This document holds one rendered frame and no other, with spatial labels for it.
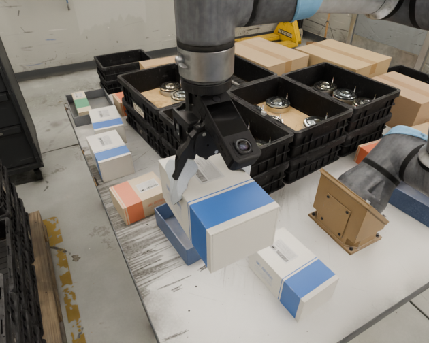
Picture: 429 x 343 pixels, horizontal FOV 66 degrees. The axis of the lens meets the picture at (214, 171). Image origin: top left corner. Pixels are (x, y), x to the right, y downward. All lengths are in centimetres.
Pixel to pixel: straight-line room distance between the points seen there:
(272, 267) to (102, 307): 110
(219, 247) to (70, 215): 183
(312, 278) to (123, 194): 62
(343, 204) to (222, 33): 70
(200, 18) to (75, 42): 397
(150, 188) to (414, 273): 82
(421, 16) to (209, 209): 52
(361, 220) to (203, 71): 68
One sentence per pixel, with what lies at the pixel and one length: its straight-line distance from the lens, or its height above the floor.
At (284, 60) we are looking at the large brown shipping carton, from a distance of 181.
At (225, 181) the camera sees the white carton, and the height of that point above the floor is 114.
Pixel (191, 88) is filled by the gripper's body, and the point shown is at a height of 131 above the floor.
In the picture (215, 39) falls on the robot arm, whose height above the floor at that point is 137.
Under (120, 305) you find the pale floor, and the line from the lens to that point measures 178.
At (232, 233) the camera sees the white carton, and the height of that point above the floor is 112.
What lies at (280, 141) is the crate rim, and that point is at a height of 93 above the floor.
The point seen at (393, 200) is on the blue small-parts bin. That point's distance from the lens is 128.
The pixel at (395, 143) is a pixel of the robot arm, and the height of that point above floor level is 100.
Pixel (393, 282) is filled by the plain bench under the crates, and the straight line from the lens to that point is 107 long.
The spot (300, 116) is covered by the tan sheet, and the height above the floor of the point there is 83.
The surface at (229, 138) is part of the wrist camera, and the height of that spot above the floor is 126.
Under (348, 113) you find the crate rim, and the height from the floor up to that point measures 93.
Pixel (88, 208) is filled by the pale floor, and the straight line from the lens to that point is 228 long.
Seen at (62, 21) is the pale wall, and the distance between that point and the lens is 430.
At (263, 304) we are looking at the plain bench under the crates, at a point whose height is 70.
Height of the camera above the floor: 149
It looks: 38 degrees down
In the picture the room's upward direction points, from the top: straight up
